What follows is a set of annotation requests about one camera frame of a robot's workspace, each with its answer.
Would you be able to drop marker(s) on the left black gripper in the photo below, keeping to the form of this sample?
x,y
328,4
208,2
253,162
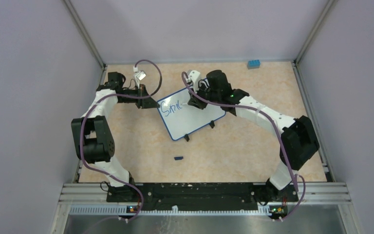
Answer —
x,y
147,103

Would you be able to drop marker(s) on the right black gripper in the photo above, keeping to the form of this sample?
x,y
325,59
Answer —
x,y
197,103

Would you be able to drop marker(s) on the blue framed whiteboard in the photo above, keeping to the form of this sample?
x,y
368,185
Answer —
x,y
181,121

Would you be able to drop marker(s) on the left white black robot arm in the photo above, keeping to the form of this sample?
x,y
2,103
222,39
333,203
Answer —
x,y
94,143

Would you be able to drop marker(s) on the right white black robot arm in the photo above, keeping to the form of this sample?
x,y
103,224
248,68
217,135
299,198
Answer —
x,y
296,135

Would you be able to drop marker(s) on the blue toy brick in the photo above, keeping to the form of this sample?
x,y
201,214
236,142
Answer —
x,y
253,64

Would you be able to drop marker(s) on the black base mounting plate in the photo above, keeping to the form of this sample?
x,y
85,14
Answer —
x,y
134,195

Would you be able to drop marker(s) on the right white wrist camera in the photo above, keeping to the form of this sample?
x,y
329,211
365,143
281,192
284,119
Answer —
x,y
193,78

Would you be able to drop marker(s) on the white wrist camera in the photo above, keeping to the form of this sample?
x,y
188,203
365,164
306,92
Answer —
x,y
193,78
138,75

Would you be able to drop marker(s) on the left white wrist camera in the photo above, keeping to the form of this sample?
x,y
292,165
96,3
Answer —
x,y
138,75

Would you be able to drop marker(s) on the white slotted cable duct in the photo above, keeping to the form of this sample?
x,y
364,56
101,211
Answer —
x,y
123,210

